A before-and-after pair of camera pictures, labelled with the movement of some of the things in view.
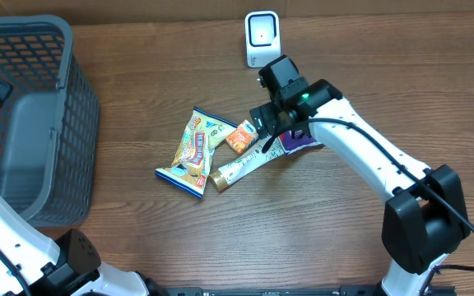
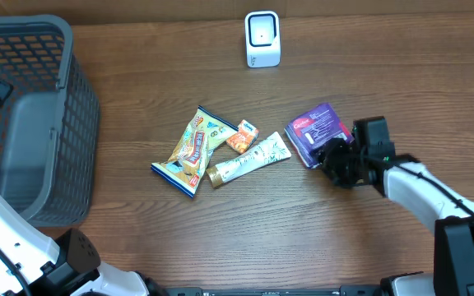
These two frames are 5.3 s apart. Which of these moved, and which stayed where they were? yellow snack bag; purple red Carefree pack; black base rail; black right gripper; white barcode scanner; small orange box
Moved: purple red Carefree pack; black right gripper
Stayed: small orange box; black base rail; yellow snack bag; white barcode scanner
